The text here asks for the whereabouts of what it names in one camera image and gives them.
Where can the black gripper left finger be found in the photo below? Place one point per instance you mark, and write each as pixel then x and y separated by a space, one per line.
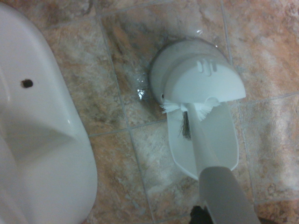
pixel 199 215

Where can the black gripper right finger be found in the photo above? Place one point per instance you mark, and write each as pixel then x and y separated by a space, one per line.
pixel 271 221

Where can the white toilet brush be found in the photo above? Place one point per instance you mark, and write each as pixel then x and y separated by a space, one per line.
pixel 224 191

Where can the white toilet bowl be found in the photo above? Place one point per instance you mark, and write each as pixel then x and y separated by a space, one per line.
pixel 35 140

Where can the white brush holder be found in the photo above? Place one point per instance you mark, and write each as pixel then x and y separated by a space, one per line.
pixel 198 81

